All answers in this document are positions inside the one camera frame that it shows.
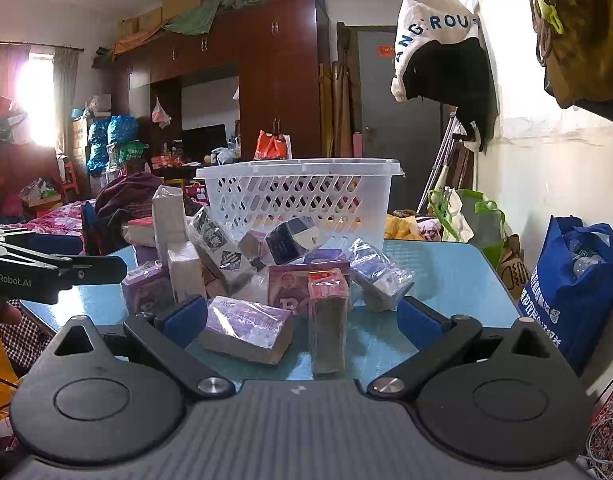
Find black white patterned packet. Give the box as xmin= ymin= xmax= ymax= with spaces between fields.
xmin=188 ymin=206 xmax=248 ymax=283

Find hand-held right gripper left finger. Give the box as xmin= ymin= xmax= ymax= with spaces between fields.
xmin=54 ymin=295 xmax=236 ymax=402

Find green printed bag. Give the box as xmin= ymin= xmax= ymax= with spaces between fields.
xmin=118 ymin=140 xmax=150 ymax=164

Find black hanging garment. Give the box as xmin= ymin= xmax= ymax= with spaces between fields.
xmin=403 ymin=39 xmax=500 ymax=154

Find purple tissue packet brown side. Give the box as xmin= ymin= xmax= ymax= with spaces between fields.
xmin=198 ymin=295 xmax=295 ymax=366

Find red patterned cloth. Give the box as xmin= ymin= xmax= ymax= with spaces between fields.
xmin=577 ymin=395 xmax=613 ymax=480

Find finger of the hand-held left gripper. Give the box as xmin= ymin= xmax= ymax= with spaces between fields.
xmin=69 ymin=255 xmax=128 ymax=289

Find orange plastic bag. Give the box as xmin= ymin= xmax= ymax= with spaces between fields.
xmin=254 ymin=129 xmax=292 ymax=161

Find white bag green handles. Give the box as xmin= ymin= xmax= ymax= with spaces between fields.
xmin=428 ymin=187 xmax=508 ymax=267

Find beige tissue packet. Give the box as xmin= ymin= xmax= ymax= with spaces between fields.
xmin=167 ymin=241 xmax=208 ymax=307

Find red plastic stool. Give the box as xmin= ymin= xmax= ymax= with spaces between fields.
xmin=60 ymin=159 xmax=80 ymax=202

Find leaning wooden boards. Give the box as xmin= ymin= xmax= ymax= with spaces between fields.
xmin=319 ymin=59 xmax=356 ymax=159

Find green cloth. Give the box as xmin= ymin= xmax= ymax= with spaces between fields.
xmin=163 ymin=0 xmax=283 ymax=37

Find blue shopping bag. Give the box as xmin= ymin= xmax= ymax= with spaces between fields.
xmin=518 ymin=215 xmax=613 ymax=377

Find yellow cloth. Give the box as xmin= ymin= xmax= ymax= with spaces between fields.
xmin=383 ymin=209 xmax=443 ymax=242

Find dark maroon garment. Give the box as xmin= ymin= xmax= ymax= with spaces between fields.
xmin=93 ymin=171 xmax=163 ymax=253

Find pink white tissue packet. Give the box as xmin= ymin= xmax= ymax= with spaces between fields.
xmin=123 ymin=218 xmax=158 ymax=249

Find olive hanging bag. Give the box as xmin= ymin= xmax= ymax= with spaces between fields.
xmin=529 ymin=0 xmax=613 ymax=112

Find tall white tissue packet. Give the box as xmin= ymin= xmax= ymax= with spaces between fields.
xmin=152 ymin=185 xmax=188 ymax=262

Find black television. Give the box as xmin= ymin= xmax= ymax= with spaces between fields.
xmin=181 ymin=123 xmax=228 ymax=162

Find clear-wrapped purple white packet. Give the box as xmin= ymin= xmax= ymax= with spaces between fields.
xmin=349 ymin=238 xmax=417 ymax=312

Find grey door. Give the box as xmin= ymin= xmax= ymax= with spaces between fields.
xmin=343 ymin=25 xmax=445 ymax=212

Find aluminium folding ladder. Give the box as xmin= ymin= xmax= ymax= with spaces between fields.
xmin=415 ymin=108 xmax=461 ymax=212

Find dark brown wooden wardrobe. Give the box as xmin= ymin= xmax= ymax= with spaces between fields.
xmin=110 ymin=0 xmax=333 ymax=162

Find blue plastic bags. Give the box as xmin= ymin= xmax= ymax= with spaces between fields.
xmin=86 ymin=115 xmax=138 ymax=177

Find pink floral blanket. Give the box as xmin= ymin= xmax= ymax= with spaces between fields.
xmin=20 ymin=200 xmax=98 ymax=242

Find pink hanging plastic bag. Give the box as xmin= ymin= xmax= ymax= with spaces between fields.
xmin=151 ymin=97 xmax=172 ymax=129

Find grey curtain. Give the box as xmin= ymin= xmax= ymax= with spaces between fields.
xmin=52 ymin=46 xmax=83 ymax=156

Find white plastic basket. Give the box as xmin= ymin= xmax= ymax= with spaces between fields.
xmin=195 ymin=158 xmax=405 ymax=252

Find cardboard boxes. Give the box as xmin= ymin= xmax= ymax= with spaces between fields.
xmin=117 ymin=0 xmax=203 ymax=41

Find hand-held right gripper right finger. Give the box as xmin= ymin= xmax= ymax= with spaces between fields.
xmin=369 ymin=296 xmax=552 ymax=402

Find brown paper bag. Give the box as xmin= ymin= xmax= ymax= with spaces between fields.
xmin=495 ymin=234 xmax=531 ymax=302

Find small purple tissue packet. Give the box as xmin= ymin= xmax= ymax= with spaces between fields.
xmin=121 ymin=260 xmax=176 ymax=317

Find dark blue tissue packet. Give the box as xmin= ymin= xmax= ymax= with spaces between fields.
xmin=264 ymin=216 xmax=321 ymax=266

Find pink-topped tissue packet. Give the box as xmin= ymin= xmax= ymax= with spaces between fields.
xmin=307 ymin=268 xmax=351 ymax=377

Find white printed tote bag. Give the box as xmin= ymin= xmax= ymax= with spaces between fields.
xmin=391 ymin=0 xmax=482 ymax=104

